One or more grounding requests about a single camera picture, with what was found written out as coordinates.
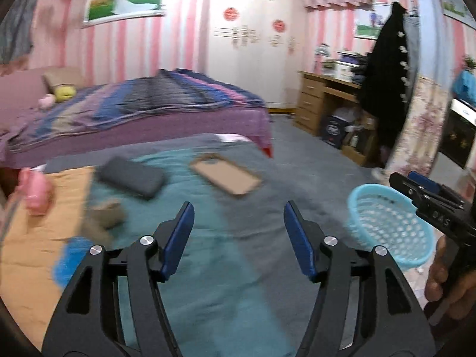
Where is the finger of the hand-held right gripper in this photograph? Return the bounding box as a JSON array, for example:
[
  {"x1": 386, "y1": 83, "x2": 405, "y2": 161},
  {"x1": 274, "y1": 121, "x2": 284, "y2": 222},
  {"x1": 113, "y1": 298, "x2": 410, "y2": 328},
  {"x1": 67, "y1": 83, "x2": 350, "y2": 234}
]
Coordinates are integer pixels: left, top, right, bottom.
[
  {"x1": 389, "y1": 172, "x2": 423, "y2": 209},
  {"x1": 407, "y1": 170, "x2": 465, "y2": 207}
]

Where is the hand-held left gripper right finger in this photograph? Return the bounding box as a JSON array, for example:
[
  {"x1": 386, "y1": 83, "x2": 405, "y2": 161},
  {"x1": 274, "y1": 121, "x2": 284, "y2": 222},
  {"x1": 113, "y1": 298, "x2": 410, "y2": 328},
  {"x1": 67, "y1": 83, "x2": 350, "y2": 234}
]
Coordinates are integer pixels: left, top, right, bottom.
[{"x1": 283, "y1": 200, "x2": 436, "y2": 357}]

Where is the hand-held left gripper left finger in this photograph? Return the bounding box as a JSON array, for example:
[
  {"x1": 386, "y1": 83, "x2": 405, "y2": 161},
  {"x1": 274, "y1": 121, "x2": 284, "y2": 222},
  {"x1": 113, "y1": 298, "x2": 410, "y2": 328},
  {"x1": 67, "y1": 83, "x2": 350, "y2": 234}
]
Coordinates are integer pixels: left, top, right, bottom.
[{"x1": 42, "y1": 201, "x2": 195, "y2": 357}]

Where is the light blue plastic basket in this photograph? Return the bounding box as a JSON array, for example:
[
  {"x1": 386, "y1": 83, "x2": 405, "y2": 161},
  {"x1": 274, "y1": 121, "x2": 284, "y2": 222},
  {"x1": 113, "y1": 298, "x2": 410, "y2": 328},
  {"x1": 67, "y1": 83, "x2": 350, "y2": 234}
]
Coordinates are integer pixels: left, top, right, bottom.
[{"x1": 347, "y1": 183, "x2": 435, "y2": 271}]

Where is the brown paper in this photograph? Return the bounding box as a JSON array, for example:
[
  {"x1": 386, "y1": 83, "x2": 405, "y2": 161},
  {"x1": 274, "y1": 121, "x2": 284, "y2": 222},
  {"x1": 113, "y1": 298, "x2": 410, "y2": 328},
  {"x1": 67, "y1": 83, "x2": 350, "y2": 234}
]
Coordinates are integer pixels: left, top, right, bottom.
[{"x1": 84, "y1": 199, "x2": 127, "y2": 246}]

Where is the blue wrapper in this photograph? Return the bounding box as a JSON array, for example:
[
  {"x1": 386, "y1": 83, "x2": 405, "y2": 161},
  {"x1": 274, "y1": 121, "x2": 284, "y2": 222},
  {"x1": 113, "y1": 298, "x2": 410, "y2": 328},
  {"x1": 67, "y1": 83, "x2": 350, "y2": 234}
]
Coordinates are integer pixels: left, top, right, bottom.
[{"x1": 54, "y1": 236, "x2": 95, "y2": 287}]

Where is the person's right hand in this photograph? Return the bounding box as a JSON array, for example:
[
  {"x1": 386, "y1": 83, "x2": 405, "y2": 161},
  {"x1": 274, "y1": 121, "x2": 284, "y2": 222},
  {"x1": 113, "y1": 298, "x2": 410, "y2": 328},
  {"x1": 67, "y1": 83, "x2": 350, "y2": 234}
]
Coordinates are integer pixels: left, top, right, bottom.
[{"x1": 425, "y1": 236, "x2": 476, "y2": 320}]

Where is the floral curtain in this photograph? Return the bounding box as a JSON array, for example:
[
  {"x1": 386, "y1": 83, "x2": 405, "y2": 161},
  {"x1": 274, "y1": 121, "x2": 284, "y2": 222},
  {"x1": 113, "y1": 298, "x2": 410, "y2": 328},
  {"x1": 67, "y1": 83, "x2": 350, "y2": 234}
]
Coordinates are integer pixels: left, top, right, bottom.
[{"x1": 385, "y1": 76, "x2": 452, "y2": 179}]

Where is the black appliance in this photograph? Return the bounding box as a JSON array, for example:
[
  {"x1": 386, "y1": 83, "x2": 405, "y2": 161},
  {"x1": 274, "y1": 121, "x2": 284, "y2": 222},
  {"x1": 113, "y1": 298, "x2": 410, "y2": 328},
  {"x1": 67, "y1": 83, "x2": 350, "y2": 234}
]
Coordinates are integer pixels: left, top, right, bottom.
[{"x1": 439, "y1": 98, "x2": 476, "y2": 170}]

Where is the cardboard box under desk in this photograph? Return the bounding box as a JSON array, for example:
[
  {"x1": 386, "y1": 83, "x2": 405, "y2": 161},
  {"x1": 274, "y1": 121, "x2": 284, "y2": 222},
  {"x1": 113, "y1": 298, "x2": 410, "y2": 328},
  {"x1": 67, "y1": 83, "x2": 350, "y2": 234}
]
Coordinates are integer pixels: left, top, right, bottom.
[{"x1": 342, "y1": 117, "x2": 376, "y2": 166}]

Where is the black textured case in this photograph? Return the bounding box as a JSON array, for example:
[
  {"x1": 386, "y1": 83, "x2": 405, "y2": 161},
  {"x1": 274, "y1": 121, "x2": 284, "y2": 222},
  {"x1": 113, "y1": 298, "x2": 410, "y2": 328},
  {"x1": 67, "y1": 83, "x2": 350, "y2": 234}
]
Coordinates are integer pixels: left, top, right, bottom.
[{"x1": 97, "y1": 156, "x2": 167, "y2": 198}]

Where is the brown phone case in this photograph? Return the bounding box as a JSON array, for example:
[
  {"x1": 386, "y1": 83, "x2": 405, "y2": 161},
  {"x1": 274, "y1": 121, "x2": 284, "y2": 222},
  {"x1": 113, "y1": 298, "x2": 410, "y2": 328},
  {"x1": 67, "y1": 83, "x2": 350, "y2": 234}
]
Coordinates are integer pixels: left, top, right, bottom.
[{"x1": 190, "y1": 152, "x2": 263, "y2": 196}]

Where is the black bag under desk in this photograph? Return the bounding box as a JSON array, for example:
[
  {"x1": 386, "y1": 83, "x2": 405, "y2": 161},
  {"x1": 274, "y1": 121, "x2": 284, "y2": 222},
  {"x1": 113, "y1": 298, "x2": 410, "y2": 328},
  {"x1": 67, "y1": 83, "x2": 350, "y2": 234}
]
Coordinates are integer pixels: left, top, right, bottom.
[{"x1": 322, "y1": 115, "x2": 352, "y2": 149}]

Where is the black hanging coat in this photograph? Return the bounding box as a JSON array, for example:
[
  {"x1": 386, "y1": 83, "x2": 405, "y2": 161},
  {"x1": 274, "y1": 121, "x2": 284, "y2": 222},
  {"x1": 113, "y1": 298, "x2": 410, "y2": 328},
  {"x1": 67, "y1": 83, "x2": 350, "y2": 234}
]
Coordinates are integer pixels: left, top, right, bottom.
[{"x1": 357, "y1": 2, "x2": 410, "y2": 164}]

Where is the purple bed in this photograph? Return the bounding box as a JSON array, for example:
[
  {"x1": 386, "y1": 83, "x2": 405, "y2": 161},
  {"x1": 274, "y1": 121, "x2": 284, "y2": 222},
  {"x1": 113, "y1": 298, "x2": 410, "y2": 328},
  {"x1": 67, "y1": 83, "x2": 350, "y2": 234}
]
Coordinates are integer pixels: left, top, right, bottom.
[{"x1": 0, "y1": 67, "x2": 274, "y2": 168}]

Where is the wooden desk with drawers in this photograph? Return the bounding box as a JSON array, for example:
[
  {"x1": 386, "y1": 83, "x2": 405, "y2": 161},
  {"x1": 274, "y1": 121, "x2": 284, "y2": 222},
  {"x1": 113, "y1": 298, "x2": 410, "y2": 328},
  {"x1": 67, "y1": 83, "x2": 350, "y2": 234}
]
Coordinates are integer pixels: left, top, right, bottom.
[{"x1": 295, "y1": 71, "x2": 376, "y2": 166}]

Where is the white box on desk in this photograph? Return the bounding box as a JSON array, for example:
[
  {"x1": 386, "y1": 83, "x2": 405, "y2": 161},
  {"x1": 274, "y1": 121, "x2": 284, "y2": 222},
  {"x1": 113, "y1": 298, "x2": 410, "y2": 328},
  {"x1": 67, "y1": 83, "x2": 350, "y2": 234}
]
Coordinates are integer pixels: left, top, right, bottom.
[{"x1": 327, "y1": 60, "x2": 361, "y2": 82}]

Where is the grey hanging garment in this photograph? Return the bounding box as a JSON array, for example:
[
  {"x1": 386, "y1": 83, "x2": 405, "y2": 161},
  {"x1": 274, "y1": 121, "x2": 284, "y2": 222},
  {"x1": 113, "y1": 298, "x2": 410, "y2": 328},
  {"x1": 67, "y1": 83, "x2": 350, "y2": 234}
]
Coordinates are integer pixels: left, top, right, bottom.
[{"x1": 403, "y1": 5, "x2": 421, "y2": 79}]

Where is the striped purple blue blanket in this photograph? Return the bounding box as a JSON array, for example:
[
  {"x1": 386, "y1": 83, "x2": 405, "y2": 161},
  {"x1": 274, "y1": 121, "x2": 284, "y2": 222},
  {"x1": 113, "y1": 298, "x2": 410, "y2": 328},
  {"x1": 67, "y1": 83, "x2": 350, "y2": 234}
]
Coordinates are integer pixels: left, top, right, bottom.
[{"x1": 7, "y1": 69, "x2": 266, "y2": 153}]

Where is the pink piggy bank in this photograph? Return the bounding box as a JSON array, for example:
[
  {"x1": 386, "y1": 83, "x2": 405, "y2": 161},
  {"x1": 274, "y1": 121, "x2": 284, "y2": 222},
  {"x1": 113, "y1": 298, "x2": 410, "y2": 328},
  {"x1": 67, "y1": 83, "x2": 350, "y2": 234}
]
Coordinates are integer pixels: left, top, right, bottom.
[{"x1": 17, "y1": 167, "x2": 54, "y2": 216}]

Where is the white wardrobe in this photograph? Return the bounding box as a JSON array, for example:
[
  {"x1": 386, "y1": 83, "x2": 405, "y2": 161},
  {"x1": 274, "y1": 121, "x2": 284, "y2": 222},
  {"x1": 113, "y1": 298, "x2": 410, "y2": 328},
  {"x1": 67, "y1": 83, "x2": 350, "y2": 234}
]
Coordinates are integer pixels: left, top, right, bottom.
[{"x1": 206, "y1": 0, "x2": 307, "y2": 110}]

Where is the yellow plush toy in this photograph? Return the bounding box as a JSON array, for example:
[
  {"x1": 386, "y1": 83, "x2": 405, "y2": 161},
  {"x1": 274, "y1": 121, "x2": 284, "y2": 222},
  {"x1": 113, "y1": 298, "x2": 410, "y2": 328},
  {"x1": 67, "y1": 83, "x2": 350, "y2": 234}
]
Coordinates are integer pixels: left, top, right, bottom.
[{"x1": 55, "y1": 85, "x2": 77, "y2": 102}]

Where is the tan pillow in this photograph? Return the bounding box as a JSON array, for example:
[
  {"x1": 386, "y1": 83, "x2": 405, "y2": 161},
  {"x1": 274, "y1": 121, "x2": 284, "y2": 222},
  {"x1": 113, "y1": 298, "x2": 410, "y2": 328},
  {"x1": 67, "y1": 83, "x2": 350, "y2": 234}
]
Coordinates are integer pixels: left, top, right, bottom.
[{"x1": 42, "y1": 67, "x2": 88, "y2": 93}]

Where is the grey hanging cloth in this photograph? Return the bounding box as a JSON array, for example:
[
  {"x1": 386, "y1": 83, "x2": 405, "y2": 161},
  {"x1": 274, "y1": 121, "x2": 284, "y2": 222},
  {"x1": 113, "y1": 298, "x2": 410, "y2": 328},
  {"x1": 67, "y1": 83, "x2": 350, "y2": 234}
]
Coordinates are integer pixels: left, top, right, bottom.
[{"x1": 0, "y1": 0, "x2": 41, "y2": 65}]

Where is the small wall poster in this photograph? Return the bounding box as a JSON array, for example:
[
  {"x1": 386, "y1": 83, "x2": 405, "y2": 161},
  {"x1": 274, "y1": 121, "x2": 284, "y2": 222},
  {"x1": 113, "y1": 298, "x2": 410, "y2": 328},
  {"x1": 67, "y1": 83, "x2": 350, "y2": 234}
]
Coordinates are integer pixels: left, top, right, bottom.
[{"x1": 353, "y1": 3, "x2": 395, "y2": 40}]

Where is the large framed wall poster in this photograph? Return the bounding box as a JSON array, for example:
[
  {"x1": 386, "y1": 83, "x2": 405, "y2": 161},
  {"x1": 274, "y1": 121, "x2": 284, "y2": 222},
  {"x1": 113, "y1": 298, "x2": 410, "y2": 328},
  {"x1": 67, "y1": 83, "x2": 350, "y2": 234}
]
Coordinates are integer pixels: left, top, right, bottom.
[{"x1": 82, "y1": 0, "x2": 170, "y2": 27}]

